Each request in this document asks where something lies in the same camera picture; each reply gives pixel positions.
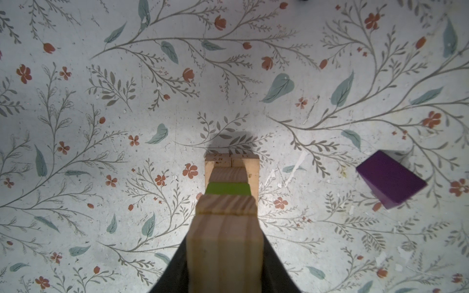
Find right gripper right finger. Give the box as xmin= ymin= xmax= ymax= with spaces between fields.
xmin=261 ymin=243 xmax=300 ymax=293

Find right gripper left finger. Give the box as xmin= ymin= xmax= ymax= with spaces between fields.
xmin=149 ymin=245 xmax=189 ymax=293

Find ridged wood block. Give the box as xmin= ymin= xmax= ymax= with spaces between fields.
xmin=186 ymin=214 xmax=264 ymax=293

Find green block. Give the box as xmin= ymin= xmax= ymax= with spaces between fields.
xmin=205 ymin=182 xmax=252 ymax=196

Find purple block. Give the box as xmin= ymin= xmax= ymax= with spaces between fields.
xmin=356 ymin=150 xmax=427 ymax=209

